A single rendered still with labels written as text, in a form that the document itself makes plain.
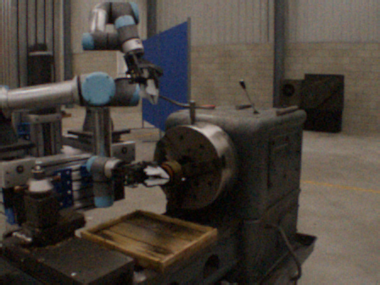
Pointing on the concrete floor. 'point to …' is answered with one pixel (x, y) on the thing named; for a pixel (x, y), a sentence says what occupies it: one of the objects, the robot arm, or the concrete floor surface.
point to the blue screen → (171, 38)
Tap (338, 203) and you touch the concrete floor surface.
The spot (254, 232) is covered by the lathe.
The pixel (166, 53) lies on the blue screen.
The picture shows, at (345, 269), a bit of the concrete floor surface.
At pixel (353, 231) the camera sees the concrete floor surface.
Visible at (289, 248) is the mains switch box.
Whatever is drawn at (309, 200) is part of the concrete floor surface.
